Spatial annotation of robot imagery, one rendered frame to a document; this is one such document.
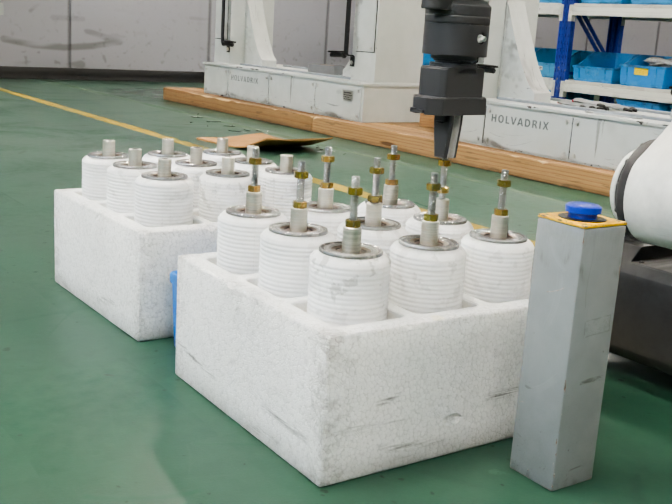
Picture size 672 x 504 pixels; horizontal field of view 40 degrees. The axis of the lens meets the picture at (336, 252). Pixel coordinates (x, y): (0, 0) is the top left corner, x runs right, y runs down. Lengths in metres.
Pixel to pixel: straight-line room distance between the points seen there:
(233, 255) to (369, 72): 3.34
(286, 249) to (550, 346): 0.34
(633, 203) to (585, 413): 0.31
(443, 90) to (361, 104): 3.24
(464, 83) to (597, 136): 2.22
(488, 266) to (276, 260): 0.27
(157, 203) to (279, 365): 0.50
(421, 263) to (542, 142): 2.55
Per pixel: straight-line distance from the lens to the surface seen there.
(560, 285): 1.07
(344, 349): 1.03
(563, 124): 3.58
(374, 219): 1.24
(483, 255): 1.20
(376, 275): 1.07
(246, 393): 1.19
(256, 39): 5.64
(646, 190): 1.28
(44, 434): 1.22
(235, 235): 1.25
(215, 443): 1.18
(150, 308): 1.51
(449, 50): 1.26
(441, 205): 1.31
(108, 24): 7.72
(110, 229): 1.58
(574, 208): 1.07
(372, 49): 4.52
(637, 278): 1.45
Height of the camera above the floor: 0.50
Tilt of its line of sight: 13 degrees down
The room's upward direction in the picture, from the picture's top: 4 degrees clockwise
